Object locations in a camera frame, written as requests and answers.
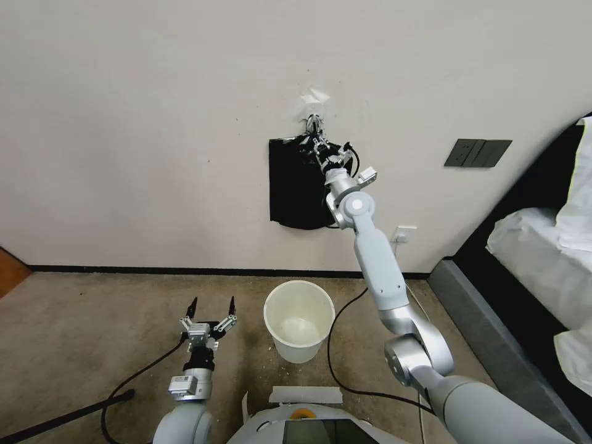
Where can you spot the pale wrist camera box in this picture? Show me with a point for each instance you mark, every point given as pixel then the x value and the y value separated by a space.
pixel 199 334

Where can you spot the white robot front shell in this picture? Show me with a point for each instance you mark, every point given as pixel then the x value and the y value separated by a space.
pixel 300 423

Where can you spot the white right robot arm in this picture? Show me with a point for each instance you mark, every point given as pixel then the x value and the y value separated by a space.
pixel 377 259

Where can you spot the white pillow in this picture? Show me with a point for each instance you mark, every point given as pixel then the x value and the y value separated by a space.
pixel 578 194

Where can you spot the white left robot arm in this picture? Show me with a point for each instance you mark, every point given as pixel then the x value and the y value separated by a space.
pixel 182 421

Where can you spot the black plastic trash bag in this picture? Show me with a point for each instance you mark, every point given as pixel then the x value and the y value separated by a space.
pixel 291 185

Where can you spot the black baseboard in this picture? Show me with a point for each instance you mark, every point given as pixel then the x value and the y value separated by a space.
pixel 185 269

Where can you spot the white duvet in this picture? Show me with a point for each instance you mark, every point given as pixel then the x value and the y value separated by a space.
pixel 536 259

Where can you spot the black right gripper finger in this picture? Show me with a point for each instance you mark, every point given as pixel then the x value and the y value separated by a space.
pixel 317 142
pixel 345 152

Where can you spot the black rod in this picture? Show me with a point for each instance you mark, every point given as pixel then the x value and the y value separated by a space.
pixel 69 414

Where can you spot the white wall socket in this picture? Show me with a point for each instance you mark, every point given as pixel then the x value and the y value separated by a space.
pixel 403 234

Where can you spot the brown wooden furniture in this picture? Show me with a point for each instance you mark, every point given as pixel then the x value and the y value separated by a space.
pixel 11 277

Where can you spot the dark grey wall switch panel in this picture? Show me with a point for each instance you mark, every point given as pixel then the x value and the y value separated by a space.
pixel 476 152

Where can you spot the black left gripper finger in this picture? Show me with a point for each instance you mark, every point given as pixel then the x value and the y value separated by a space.
pixel 231 309
pixel 192 309

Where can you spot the white round trash bin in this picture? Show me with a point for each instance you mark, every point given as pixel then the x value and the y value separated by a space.
pixel 299 323

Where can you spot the dark grey bed frame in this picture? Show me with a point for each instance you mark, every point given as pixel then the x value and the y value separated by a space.
pixel 481 314

